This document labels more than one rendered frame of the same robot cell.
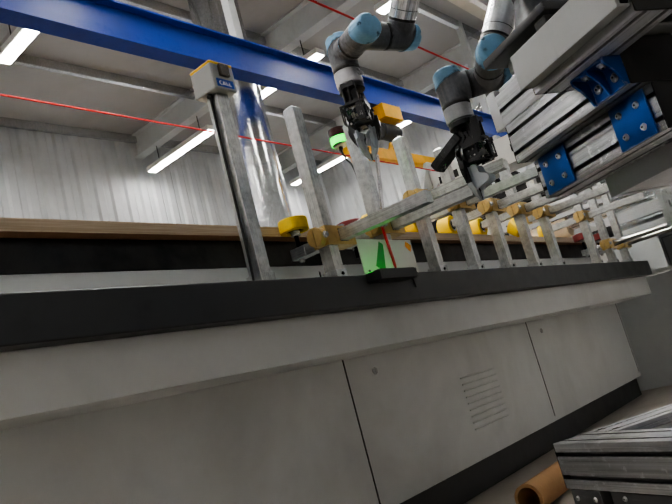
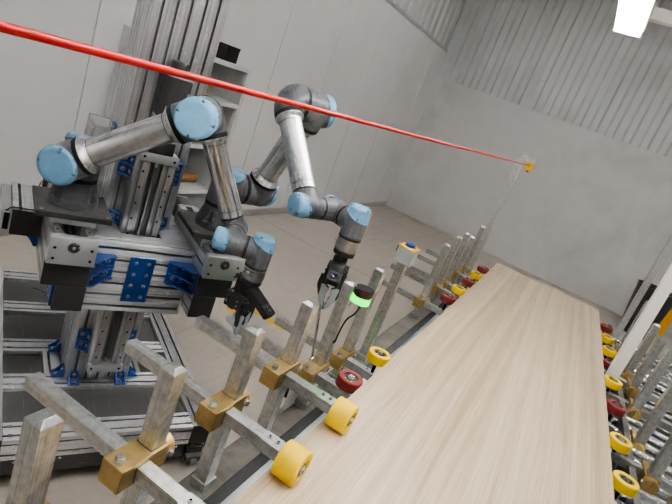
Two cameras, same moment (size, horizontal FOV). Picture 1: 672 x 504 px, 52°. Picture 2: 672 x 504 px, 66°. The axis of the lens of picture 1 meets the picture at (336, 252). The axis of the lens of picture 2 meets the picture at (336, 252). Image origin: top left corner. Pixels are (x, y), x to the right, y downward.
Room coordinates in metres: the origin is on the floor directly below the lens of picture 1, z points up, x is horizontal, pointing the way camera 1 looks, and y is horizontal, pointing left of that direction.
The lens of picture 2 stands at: (3.29, -0.62, 1.69)
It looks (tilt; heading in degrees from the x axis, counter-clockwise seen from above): 17 degrees down; 164
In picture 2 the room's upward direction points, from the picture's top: 21 degrees clockwise
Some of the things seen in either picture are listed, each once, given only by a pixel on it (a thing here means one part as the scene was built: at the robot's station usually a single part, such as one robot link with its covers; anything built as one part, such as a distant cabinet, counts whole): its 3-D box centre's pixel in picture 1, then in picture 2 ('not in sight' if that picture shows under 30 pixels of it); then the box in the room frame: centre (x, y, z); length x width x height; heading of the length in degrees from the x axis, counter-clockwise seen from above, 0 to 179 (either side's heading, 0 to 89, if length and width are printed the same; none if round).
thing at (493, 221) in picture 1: (492, 217); (143, 469); (2.47, -0.59, 0.90); 0.04 x 0.04 x 0.48; 53
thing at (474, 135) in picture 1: (471, 142); (244, 293); (1.71, -0.41, 0.96); 0.09 x 0.08 x 0.12; 53
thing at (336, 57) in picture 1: (342, 54); (355, 222); (1.75, -0.16, 1.32); 0.09 x 0.08 x 0.11; 31
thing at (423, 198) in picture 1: (357, 229); (324, 348); (1.66, -0.07, 0.81); 0.44 x 0.03 x 0.04; 53
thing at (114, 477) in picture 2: (491, 207); (139, 458); (2.49, -0.60, 0.95); 0.14 x 0.06 x 0.05; 143
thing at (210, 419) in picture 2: (458, 203); (224, 405); (2.29, -0.45, 0.95); 0.14 x 0.06 x 0.05; 143
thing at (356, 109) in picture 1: (356, 106); (338, 266); (1.74, -0.15, 1.16); 0.09 x 0.08 x 0.12; 163
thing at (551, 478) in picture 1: (549, 484); not in sight; (2.06, -0.41, 0.04); 0.30 x 0.08 x 0.08; 143
